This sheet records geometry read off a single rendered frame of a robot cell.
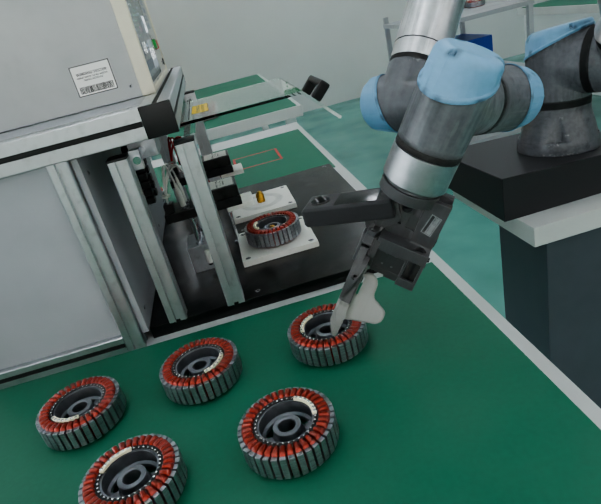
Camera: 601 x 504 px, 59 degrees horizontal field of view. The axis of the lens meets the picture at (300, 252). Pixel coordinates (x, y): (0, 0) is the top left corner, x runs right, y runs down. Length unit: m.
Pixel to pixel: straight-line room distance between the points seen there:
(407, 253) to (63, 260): 0.52
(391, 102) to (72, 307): 0.57
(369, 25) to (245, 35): 1.43
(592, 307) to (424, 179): 0.78
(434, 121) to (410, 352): 0.32
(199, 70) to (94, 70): 5.42
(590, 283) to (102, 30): 1.03
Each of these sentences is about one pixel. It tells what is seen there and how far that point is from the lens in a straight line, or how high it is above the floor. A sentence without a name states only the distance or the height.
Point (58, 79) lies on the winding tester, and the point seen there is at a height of 1.17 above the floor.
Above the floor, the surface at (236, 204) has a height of 0.88.
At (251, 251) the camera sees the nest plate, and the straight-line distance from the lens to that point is 1.04.
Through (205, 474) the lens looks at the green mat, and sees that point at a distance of 0.65.
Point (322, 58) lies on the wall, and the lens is 6.48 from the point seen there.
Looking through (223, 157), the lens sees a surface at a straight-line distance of 1.23.
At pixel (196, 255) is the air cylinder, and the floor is 0.81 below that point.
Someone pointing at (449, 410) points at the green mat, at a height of 0.75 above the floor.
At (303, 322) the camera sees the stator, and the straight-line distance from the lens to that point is 0.76.
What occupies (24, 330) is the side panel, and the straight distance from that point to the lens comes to 0.95.
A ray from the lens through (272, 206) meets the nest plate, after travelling 1.25.
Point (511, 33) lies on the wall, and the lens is 7.35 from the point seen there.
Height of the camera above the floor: 1.20
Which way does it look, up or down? 25 degrees down
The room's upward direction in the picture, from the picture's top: 14 degrees counter-clockwise
